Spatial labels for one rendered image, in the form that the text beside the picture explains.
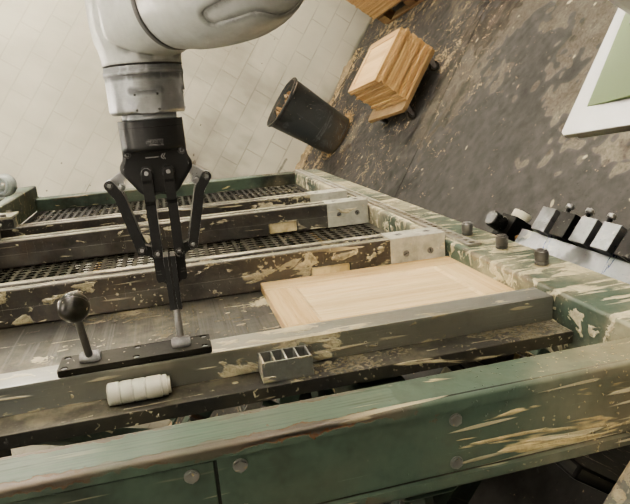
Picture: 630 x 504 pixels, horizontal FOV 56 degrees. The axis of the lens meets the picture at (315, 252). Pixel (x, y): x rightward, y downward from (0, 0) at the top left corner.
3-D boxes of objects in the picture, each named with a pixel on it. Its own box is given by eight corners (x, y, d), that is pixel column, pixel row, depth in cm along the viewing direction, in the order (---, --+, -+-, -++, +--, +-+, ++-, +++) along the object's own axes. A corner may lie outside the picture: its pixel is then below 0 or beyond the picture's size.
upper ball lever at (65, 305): (107, 372, 80) (86, 306, 71) (77, 377, 79) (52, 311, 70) (106, 350, 82) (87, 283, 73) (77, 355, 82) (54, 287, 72)
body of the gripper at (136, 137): (110, 120, 66) (122, 202, 69) (187, 114, 68) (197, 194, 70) (114, 119, 73) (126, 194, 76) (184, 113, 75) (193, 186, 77)
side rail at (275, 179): (297, 196, 272) (295, 172, 269) (39, 226, 248) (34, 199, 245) (293, 194, 279) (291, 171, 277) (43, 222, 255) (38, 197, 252)
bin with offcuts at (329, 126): (361, 109, 547) (301, 71, 526) (336, 158, 543) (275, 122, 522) (340, 117, 595) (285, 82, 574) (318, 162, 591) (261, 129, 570)
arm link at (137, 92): (184, 61, 66) (190, 116, 68) (181, 67, 75) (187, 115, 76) (98, 66, 64) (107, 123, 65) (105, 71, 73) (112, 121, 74)
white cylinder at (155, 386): (108, 410, 76) (172, 399, 78) (105, 389, 75) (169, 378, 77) (110, 400, 79) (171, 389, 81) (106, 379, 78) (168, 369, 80)
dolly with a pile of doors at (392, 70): (448, 55, 422) (403, 23, 409) (417, 120, 418) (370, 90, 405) (407, 73, 480) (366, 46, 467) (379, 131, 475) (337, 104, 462)
